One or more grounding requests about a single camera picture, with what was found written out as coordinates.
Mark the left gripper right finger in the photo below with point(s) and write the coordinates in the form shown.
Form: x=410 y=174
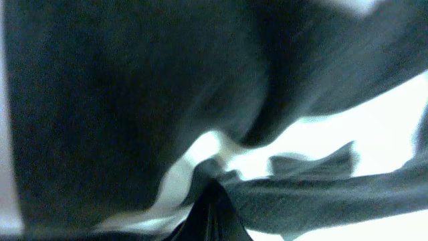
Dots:
x=225 y=223

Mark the dark green t-shirt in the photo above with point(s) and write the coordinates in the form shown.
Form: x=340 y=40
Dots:
x=116 y=115

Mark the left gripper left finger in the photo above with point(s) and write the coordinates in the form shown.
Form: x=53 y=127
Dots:
x=197 y=225

